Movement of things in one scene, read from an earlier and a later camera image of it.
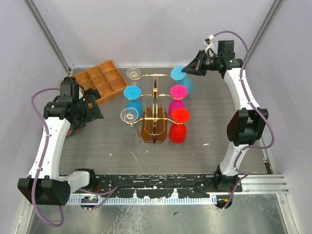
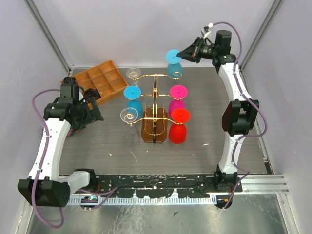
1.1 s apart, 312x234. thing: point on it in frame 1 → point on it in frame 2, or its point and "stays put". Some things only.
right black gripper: x=195 y=67 → x=192 y=52
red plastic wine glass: x=178 y=133 stays put
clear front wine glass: x=129 y=115 stays put
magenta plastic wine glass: x=178 y=93 stays put
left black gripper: x=95 y=112 stays put
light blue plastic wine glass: x=182 y=77 → x=174 y=68
